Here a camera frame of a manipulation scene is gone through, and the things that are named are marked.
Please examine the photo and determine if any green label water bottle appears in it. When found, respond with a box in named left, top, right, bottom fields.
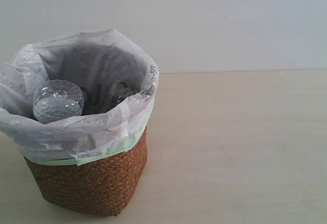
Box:
left=33, top=80, right=84, bottom=124

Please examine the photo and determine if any red label clear bottle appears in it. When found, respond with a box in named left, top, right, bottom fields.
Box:
left=108, top=80, right=135, bottom=106

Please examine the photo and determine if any white plastic bin liner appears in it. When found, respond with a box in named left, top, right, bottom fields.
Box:
left=1, top=29, right=159, bottom=166

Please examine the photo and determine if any brown woven wicker basket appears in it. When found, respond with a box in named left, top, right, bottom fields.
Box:
left=26, top=132, right=148, bottom=216

